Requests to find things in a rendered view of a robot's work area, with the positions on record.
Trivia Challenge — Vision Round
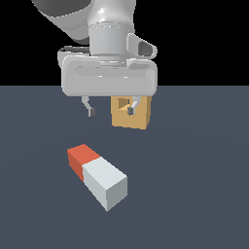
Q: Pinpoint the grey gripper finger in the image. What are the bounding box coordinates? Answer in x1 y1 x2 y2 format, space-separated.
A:
81 95 96 118
126 95 143 117

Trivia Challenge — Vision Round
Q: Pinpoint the red and white peg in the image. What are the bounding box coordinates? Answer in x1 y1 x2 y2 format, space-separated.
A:
66 143 128 213

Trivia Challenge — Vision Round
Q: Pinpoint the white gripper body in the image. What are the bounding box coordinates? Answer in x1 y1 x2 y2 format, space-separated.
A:
57 46 159 97

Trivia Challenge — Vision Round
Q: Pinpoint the tan box with hole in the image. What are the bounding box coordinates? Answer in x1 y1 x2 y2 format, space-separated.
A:
110 95 153 130

